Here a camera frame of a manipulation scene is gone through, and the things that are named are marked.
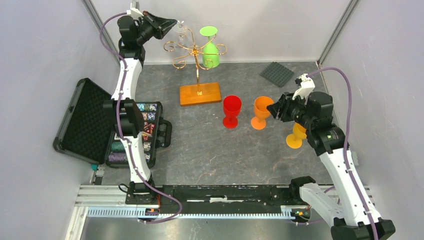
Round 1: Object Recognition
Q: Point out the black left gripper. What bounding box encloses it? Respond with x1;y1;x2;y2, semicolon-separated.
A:
135;11;177;45

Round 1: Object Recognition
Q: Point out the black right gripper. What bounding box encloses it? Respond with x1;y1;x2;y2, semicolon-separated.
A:
266;91;315;129

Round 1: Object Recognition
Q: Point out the yellow wine glass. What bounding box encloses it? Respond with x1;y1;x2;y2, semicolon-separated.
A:
285;122;307;149

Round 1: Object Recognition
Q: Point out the clear wine glass back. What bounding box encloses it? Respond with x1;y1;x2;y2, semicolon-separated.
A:
173;20;189;56

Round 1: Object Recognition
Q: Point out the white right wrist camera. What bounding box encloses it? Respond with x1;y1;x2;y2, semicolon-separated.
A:
292;73;315;100

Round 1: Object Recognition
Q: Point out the black poker chip case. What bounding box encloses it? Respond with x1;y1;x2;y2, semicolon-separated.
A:
52;78;172;169

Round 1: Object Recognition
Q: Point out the orange wine glass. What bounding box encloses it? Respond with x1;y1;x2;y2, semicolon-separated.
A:
250;96;274;130

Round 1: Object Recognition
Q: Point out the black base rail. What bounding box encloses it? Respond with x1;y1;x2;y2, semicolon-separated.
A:
74;184;342;222

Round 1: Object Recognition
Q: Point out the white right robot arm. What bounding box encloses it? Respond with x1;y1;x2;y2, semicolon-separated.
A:
266;91;396;240

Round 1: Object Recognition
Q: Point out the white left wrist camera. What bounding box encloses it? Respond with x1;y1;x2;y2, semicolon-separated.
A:
126;0;143;20

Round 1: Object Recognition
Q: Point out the gold wire glass rack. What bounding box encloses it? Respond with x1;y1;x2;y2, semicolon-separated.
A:
163;27;228;107

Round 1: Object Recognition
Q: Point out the green wine glass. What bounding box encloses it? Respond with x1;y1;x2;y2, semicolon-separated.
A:
199;26;220;69

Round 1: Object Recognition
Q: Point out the red wine glass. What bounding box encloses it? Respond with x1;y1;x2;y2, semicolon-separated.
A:
222;95;242;129

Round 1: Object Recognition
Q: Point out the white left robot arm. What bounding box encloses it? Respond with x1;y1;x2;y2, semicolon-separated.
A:
103;11;177;204

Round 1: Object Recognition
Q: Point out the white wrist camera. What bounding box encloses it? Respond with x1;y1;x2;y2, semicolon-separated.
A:
292;73;315;100
126;0;143;20

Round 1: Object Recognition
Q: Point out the dark grey building plate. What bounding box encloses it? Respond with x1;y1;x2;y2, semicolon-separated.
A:
259;62;294;88

